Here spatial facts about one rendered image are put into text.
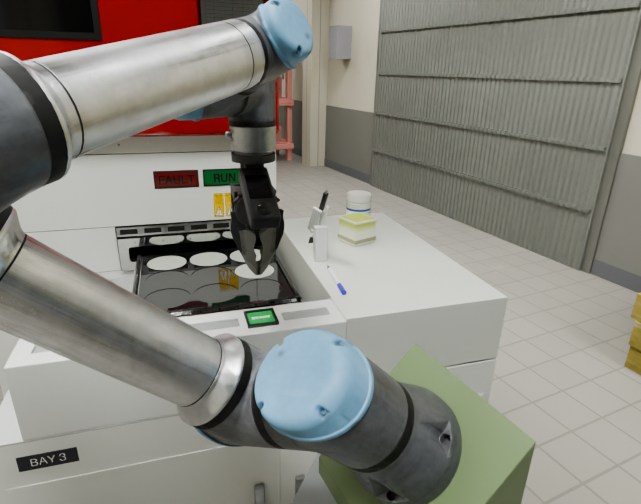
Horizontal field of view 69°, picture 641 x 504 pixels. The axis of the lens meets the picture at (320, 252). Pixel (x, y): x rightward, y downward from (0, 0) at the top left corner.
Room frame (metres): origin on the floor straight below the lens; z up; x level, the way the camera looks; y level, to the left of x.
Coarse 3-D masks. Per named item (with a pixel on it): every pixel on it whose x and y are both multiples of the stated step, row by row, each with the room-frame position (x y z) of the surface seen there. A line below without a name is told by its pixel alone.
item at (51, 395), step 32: (192, 320) 0.74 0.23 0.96; (224, 320) 0.75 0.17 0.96; (288, 320) 0.75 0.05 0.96; (320, 320) 0.75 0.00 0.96; (32, 352) 0.64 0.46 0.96; (32, 384) 0.60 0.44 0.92; (64, 384) 0.61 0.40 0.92; (96, 384) 0.62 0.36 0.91; (128, 384) 0.64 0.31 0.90; (32, 416) 0.59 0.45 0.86; (64, 416) 0.61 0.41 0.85; (96, 416) 0.62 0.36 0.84; (128, 416) 0.64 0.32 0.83; (160, 416) 0.65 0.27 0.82
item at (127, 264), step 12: (120, 240) 1.21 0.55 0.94; (132, 240) 1.22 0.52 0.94; (144, 240) 1.22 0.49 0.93; (156, 240) 1.23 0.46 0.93; (168, 240) 1.24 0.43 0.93; (180, 240) 1.25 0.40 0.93; (192, 240) 1.26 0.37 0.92; (204, 240) 1.27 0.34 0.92; (120, 252) 1.21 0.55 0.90; (132, 264) 1.21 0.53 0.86
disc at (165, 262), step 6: (156, 258) 1.18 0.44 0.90; (162, 258) 1.18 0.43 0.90; (168, 258) 1.18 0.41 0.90; (174, 258) 1.18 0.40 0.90; (180, 258) 1.18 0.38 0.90; (150, 264) 1.14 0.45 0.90; (156, 264) 1.14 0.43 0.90; (162, 264) 1.14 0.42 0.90; (168, 264) 1.14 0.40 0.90; (174, 264) 1.14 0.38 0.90; (180, 264) 1.14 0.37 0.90
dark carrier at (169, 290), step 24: (144, 264) 1.13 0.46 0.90; (192, 264) 1.14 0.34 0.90; (240, 264) 1.15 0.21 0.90; (144, 288) 0.99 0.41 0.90; (168, 288) 0.99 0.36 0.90; (192, 288) 1.00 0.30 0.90; (216, 288) 1.00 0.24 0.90; (240, 288) 1.00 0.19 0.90; (264, 288) 1.01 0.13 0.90; (288, 288) 1.01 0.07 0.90
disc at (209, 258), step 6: (210, 252) 1.23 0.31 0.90; (216, 252) 1.23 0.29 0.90; (192, 258) 1.18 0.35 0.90; (198, 258) 1.18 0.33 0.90; (204, 258) 1.19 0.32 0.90; (210, 258) 1.19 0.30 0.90; (216, 258) 1.19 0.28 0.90; (222, 258) 1.19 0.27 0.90; (198, 264) 1.14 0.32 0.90; (204, 264) 1.14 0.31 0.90; (210, 264) 1.14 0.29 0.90; (216, 264) 1.15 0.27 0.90
